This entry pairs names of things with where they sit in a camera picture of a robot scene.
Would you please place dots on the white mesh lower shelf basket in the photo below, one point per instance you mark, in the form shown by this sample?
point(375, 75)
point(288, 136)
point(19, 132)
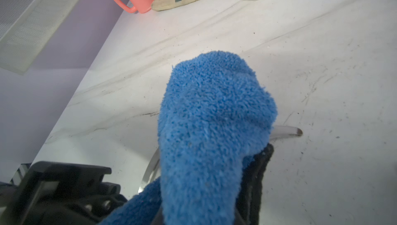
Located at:
point(26, 28)

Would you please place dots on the blue fluffy rag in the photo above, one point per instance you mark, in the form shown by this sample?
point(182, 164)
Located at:
point(213, 120)

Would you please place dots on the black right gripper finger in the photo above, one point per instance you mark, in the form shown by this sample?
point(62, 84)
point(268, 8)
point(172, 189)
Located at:
point(248, 204)

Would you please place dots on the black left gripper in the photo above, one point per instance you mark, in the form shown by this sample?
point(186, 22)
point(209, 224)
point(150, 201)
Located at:
point(60, 194)

